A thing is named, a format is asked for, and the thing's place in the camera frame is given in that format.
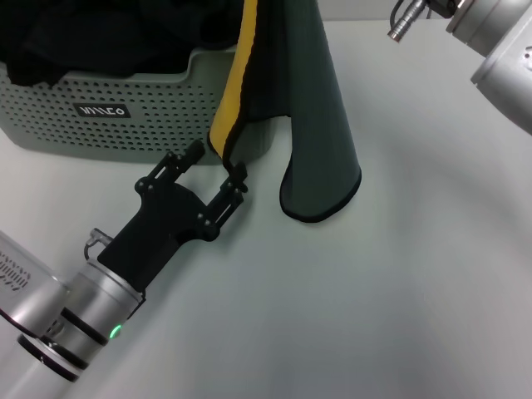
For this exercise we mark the green and yellow towel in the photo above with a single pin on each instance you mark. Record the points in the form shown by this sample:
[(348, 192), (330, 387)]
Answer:
[(316, 124)]

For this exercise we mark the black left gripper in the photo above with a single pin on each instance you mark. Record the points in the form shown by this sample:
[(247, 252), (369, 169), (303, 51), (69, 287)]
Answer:
[(166, 216)]

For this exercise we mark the sage green perforated storage box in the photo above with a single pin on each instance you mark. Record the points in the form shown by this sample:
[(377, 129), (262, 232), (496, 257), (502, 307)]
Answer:
[(166, 124)]

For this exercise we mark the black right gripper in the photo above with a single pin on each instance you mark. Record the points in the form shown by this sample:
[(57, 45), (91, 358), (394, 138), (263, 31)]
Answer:
[(444, 5)]

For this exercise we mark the left gripper silver plug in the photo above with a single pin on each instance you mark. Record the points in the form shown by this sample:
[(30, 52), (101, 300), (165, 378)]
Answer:
[(97, 237)]

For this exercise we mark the pile of dark cloths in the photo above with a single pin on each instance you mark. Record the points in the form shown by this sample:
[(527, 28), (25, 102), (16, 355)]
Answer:
[(104, 33)]

